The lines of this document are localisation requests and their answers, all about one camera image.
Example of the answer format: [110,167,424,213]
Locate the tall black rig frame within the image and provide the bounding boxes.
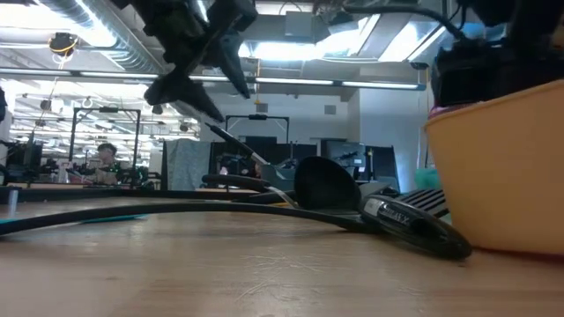
[69,107,143,165]

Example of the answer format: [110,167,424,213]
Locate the black slotted turner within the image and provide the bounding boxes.
[0,188,451,237]

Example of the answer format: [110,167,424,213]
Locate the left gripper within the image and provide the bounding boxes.
[112,0,259,124]

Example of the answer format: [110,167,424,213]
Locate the low black rig frame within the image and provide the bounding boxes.
[225,114,291,144]

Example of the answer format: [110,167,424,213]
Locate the teal plastic tray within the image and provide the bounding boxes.
[412,166,442,191]

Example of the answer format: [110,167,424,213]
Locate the yellow ceiling pendant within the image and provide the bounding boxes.
[253,59,264,107]

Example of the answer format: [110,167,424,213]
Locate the orange plastic bin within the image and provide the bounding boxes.
[423,78,564,256]

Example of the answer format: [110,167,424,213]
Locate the long ceiling light bar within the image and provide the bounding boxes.
[0,68,427,92]

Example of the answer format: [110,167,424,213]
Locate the grey ceiling box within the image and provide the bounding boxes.
[284,11,315,39]

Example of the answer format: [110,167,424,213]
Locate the dark computer monitor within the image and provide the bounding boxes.
[324,140,367,169]

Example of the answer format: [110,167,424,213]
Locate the person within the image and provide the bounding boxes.
[85,141,124,185]

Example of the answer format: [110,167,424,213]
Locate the black partition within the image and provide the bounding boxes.
[210,136,319,177]

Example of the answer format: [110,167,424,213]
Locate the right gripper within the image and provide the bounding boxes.
[430,39,564,108]

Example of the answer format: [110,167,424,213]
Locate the corrugated silver air duct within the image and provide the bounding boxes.
[39,0,204,118]

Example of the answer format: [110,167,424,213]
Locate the black turner steel handle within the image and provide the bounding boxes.
[204,122,284,178]

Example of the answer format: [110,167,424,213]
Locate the grey fabric partition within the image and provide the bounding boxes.
[161,138,212,191]

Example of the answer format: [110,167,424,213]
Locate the black spoon white label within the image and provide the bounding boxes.
[293,155,473,261]

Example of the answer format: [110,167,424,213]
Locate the black panel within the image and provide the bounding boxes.
[364,144,401,191]

